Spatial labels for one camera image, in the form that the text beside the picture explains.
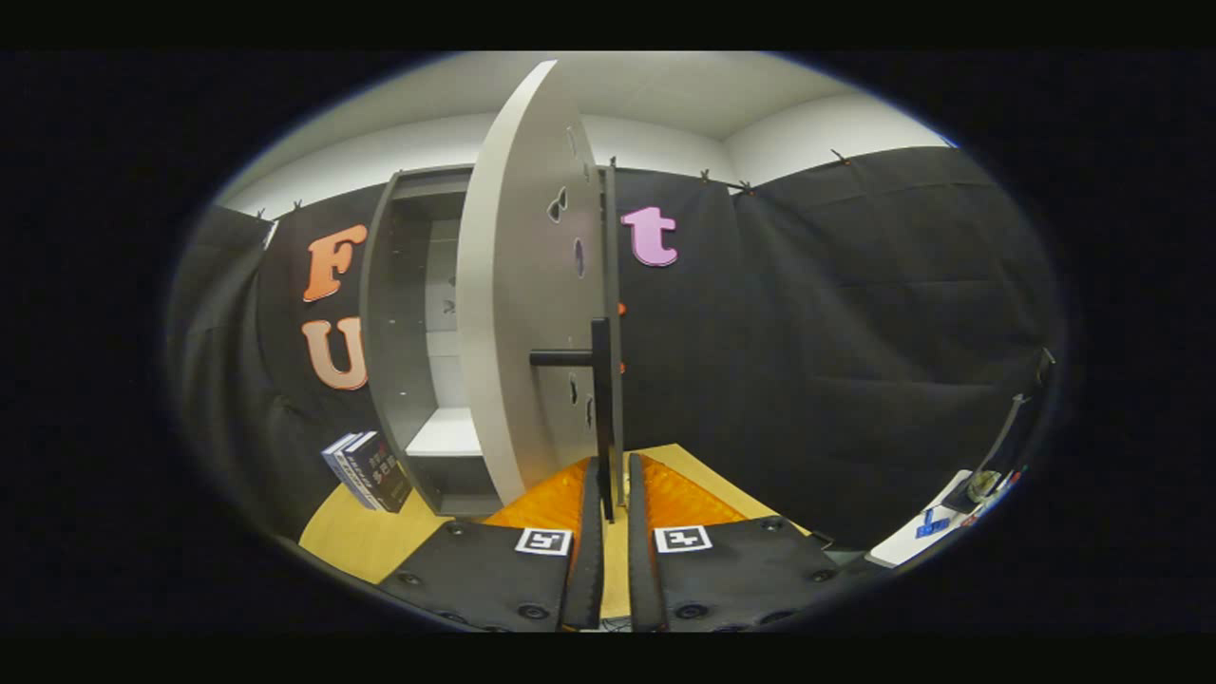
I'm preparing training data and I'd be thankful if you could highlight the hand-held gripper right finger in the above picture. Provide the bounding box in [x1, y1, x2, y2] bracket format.
[627, 453, 861, 633]

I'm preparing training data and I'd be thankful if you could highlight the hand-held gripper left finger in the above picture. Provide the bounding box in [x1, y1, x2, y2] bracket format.
[378, 456, 606, 633]

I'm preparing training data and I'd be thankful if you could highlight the beige cabinet door black handle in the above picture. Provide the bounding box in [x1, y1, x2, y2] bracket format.
[456, 60, 618, 523]

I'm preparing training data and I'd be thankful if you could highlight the dark blue book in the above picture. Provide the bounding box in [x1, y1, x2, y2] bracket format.
[344, 430, 414, 514]

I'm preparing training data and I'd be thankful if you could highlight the white side table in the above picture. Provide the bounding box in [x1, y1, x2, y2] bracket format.
[869, 465, 1032, 569]

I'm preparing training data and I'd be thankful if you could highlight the light blue spine book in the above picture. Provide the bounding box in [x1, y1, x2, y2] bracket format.
[332, 432, 386, 512]
[321, 435, 376, 511]

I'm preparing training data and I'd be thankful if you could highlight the grey cabinet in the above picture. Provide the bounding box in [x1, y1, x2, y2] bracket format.
[359, 166, 628, 519]

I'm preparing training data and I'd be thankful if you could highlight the black backdrop cloth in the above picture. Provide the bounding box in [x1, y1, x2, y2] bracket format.
[166, 142, 1065, 552]

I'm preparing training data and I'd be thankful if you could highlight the black stand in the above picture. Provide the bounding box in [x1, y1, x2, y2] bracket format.
[945, 347, 1057, 514]

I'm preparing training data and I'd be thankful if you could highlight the row of cloth clips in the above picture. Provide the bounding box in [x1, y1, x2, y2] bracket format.
[252, 138, 956, 219]

